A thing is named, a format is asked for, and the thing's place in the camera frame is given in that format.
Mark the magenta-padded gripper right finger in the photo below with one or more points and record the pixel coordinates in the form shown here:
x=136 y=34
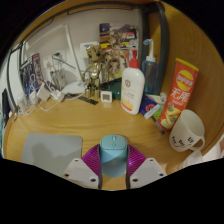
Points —
x=148 y=170

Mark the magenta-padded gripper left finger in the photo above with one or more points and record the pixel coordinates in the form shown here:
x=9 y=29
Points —
x=78 y=170

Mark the light blue computer mouse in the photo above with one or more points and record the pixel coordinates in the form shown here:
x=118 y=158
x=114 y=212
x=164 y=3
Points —
x=113 y=153

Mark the grey mouse pad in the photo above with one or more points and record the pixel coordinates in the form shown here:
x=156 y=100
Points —
x=50 y=150

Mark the white plastic wrapper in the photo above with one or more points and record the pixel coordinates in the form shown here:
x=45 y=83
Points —
x=191 y=160

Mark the white printed mug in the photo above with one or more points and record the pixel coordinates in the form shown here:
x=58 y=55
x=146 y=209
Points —
x=185 y=131

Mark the small blue box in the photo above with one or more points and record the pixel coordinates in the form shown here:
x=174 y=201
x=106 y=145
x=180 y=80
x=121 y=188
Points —
x=149 y=107

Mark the black flat strip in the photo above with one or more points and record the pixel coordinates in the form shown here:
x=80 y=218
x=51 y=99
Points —
x=88 y=100

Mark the small white charger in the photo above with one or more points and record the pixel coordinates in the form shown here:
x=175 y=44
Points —
x=57 y=96

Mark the small white square clock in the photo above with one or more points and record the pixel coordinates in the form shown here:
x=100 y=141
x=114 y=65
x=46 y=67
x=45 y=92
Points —
x=106 y=96

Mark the white red-capped lotion bottle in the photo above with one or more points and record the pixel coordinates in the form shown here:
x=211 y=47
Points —
x=132 y=90

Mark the red chip can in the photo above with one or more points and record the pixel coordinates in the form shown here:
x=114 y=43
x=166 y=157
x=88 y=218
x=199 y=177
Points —
x=178 y=93

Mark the white desk lamp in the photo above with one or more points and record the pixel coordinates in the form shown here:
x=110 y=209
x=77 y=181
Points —
x=75 y=87

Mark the large white charger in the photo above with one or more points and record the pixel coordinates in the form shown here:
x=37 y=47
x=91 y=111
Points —
x=43 y=91

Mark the dark green round base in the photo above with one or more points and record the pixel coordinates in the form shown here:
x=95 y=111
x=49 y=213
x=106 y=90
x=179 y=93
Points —
x=116 y=90

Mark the black backpack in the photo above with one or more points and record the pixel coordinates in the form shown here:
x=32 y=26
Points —
x=5 y=106

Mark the blue bottle with white nozzle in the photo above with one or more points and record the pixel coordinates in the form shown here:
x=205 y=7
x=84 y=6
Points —
x=150 y=71

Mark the brown tree-man figure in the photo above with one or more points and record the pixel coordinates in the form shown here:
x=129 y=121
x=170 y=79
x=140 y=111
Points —
x=93 y=71

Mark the blue robot model kit box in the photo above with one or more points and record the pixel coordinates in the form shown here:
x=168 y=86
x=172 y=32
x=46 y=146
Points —
x=30 y=73

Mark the colourful figure print box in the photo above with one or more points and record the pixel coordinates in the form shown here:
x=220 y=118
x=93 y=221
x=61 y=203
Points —
x=116 y=36

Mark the white wall box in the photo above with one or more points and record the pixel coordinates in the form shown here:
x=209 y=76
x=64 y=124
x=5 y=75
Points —
x=87 y=47

